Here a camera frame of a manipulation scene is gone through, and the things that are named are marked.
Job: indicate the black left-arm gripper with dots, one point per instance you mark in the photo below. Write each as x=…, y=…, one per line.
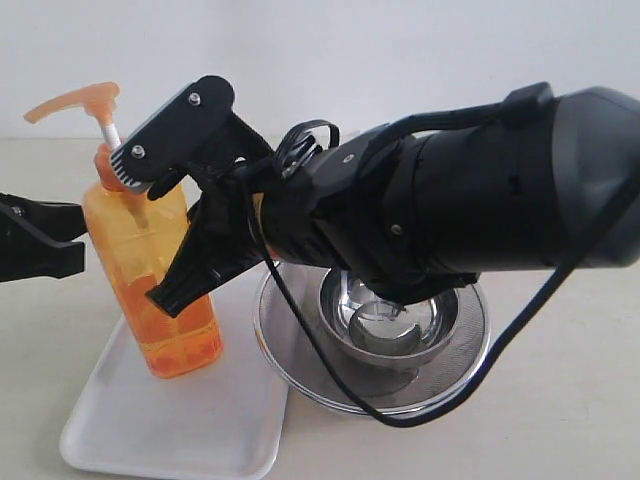
x=40, y=239

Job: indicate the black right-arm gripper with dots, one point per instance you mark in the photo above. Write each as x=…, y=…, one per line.
x=304, y=205

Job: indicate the orange dish soap pump bottle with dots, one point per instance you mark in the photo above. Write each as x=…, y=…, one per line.
x=136, y=240

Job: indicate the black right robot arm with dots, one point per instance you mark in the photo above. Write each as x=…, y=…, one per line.
x=430, y=202

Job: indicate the small stainless steel bowl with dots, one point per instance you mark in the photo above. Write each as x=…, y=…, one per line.
x=382, y=333

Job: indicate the steel mesh strainer basket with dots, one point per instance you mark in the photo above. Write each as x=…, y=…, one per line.
x=394, y=385

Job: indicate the white rectangular plastic tray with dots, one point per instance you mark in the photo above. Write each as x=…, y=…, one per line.
x=220, y=422

